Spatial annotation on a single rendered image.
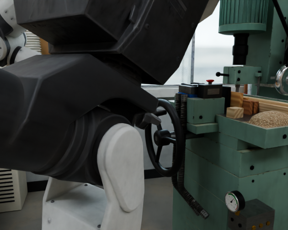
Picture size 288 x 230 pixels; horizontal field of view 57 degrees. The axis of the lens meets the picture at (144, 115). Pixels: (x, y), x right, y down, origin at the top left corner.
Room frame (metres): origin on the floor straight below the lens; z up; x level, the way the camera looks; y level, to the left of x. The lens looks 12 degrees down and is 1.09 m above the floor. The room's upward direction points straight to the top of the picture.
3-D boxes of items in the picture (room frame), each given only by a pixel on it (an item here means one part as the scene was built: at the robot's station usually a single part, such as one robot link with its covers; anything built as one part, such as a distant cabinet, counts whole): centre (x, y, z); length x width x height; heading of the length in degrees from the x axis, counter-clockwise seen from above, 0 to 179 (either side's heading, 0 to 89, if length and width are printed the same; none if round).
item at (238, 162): (1.13, -0.49, 0.76); 0.57 x 0.45 x 0.09; 113
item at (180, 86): (1.00, -0.21, 0.99); 0.13 x 0.11 x 0.06; 23
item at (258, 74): (1.07, -0.45, 1.00); 0.02 x 0.02 x 0.10; 23
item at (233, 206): (0.76, -0.29, 0.65); 0.06 x 0.04 x 0.08; 23
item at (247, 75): (1.09, -0.40, 1.03); 0.14 x 0.07 x 0.09; 113
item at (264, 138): (1.04, -0.29, 0.87); 0.61 x 0.30 x 0.06; 23
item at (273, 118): (0.82, -0.40, 0.92); 0.14 x 0.09 x 0.04; 113
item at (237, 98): (1.04, -0.32, 0.94); 0.16 x 0.02 x 0.08; 23
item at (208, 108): (1.00, -0.21, 0.91); 0.15 x 0.14 x 0.09; 23
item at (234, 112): (0.90, -0.31, 0.92); 0.04 x 0.04 x 0.03; 28
